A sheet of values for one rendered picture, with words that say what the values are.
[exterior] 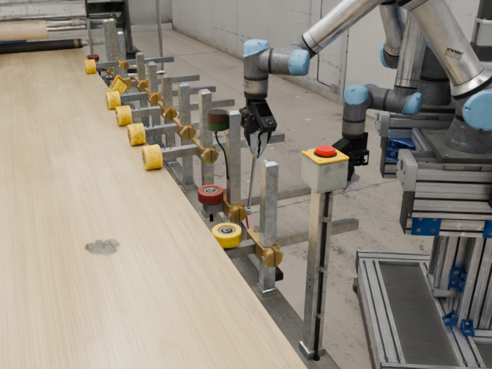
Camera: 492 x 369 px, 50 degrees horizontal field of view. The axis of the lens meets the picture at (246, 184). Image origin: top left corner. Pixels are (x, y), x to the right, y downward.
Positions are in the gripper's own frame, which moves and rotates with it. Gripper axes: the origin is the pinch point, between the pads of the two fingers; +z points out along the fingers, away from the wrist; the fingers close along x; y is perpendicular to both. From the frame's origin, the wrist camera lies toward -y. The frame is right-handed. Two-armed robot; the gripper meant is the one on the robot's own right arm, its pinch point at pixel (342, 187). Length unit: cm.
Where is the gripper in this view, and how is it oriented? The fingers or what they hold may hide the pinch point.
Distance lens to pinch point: 186.5
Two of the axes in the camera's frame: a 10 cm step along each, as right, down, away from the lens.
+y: 9.2, -1.7, 3.5
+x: -3.9, -3.9, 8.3
